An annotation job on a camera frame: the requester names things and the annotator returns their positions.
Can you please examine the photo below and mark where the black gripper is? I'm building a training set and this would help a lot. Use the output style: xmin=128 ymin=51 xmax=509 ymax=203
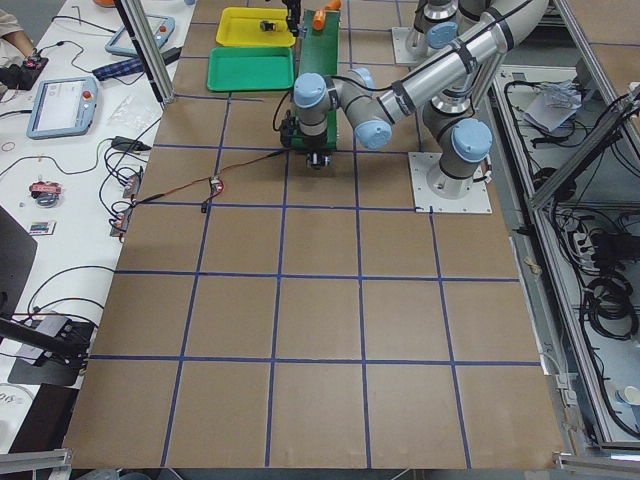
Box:
xmin=280 ymin=0 xmax=333 ymax=156

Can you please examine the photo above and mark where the yellow push button switch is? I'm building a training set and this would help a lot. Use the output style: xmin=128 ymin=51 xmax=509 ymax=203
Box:
xmin=260 ymin=20 xmax=277 ymax=32

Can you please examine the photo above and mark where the orange cylinder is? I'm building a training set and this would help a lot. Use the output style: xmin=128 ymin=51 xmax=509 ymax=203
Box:
xmin=312 ymin=10 xmax=326 ymax=31
xmin=325 ymin=0 xmax=342 ymax=11

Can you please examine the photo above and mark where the green push button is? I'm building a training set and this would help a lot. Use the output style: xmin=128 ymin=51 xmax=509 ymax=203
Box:
xmin=306 ymin=152 xmax=332 ymax=170

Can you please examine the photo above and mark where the person forearm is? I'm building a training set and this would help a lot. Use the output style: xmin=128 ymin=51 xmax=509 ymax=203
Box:
xmin=0 ymin=10 xmax=35 ymax=58

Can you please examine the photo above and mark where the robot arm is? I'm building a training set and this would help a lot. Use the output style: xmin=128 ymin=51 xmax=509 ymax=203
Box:
xmin=277 ymin=1 xmax=547 ymax=162
xmin=281 ymin=1 xmax=473 ymax=56

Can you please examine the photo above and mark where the green conveyor belt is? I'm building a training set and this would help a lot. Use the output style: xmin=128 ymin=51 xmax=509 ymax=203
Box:
xmin=297 ymin=8 xmax=340 ymax=151

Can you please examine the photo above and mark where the yellow plastic tray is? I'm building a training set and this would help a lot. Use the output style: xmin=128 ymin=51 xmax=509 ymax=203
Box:
xmin=216 ymin=7 xmax=295 ymax=47

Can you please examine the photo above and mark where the green plastic tray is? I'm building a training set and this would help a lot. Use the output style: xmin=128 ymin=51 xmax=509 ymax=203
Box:
xmin=206 ymin=47 xmax=294 ymax=92

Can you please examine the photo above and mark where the far teach pendant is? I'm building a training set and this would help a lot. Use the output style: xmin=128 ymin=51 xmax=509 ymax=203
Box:
xmin=104 ymin=14 xmax=177 ymax=57

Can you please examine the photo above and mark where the teach pendant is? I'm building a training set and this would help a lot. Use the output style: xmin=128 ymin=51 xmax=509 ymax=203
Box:
xmin=104 ymin=14 xmax=177 ymax=57
xmin=26 ymin=77 xmax=98 ymax=140

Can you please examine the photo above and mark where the blue plaid pouch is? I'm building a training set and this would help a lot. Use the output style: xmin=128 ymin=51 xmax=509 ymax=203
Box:
xmin=91 ymin=58 xmax=144 ymax=81

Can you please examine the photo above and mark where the small red circuit board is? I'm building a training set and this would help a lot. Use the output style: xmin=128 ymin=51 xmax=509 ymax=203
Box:
xmin=210 ymin=177 xmax=225 ymax=196

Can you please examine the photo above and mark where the black power adapter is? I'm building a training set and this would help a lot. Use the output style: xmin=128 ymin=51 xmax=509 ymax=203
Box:
xmin=111 ymin=136 xmax=151 ymax=153

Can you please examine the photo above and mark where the near teach pendant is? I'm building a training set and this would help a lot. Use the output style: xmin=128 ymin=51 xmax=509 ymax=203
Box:
xmin=26 ymin=77 xmax=98 ymax=140

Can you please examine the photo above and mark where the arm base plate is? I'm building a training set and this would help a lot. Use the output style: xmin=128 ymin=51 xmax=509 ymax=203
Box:
xmin=408 ymin=152 xmax=492 ymax=215
xmin=391 ymin=27 xmax=428 ymax=66

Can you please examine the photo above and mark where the aluminium frame post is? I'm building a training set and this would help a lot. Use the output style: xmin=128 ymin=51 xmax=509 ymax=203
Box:
xmin=114 ymin=0 xmax=175 ymax=106

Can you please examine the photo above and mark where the red black power cable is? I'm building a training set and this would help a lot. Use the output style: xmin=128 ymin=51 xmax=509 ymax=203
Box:
xmin=132 ymin=148 xmax=291 ymax=206

